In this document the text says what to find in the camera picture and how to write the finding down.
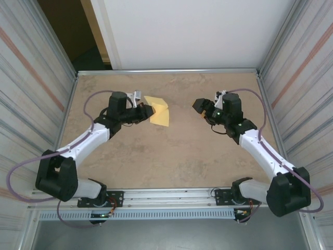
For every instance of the yellow paper sheet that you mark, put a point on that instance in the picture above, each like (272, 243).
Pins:
(162, 118)

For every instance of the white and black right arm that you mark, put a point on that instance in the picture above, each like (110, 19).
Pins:
(286, 198)

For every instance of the grey metal sheet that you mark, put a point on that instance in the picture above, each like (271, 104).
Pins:
(169, 237)

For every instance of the corrugated plastic side panel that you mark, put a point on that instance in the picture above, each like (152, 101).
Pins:
(312, 104)
(20, 104)

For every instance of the aluminium table frame rail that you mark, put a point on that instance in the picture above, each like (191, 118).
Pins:
(266, 96)
(169, 71)
(70, 96)

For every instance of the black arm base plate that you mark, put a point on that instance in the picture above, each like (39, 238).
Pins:
(221, 196)
(117, 198)

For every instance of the aluminium frame post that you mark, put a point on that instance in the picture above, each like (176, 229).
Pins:
(57, 39)
(281, 39)

